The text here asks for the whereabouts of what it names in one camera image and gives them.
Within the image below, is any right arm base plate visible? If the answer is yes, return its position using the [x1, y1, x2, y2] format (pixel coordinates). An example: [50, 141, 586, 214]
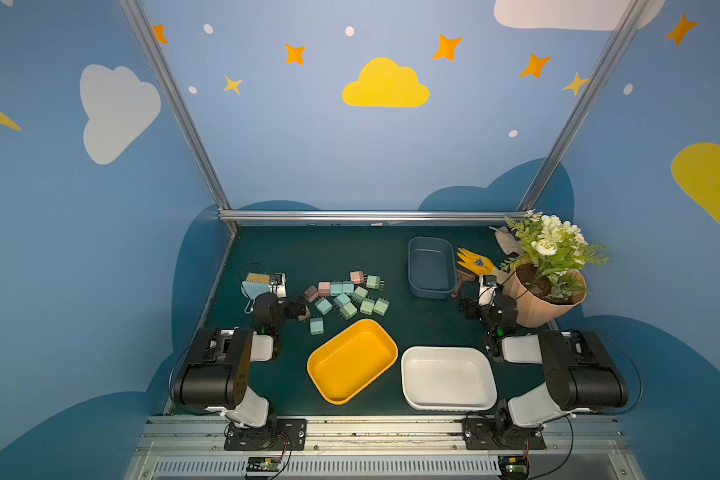
[461, 417, 546, 450]

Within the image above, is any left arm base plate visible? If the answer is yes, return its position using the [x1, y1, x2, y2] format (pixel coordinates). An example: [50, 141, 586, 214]
[224, 418, 307, 452]

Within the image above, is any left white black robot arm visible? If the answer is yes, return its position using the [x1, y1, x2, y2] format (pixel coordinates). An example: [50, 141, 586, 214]
[169, 293, 310, 429]

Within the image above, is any pink plug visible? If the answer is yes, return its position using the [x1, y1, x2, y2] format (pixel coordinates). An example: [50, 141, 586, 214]
[318, 281, 331, 297]
[350, 271, 365, 285]

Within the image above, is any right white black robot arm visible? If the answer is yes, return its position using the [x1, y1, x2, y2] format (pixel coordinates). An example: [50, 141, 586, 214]
[459, 292, 629, 433]

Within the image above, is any yellow work glove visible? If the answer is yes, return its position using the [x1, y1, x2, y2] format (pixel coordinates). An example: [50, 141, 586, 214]
[456, 247, 496, 277]

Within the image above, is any dark blue plastic bin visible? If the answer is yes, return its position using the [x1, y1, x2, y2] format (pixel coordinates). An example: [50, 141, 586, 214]
[408, 236, 457, 299]

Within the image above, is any white plastic tray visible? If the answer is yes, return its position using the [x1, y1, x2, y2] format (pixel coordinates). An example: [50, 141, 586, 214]
[401, 346, 498, 412]

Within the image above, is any yellow plastic tray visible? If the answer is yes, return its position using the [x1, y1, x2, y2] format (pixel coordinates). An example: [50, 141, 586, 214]
[307, 319, 399, 405]

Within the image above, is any aluminium frame rail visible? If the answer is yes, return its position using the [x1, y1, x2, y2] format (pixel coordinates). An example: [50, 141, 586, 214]
[219, 209, 526, 223]

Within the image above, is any potted white flower plant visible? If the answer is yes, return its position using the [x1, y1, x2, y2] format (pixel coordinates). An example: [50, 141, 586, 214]
[502, 211, 608, 328]

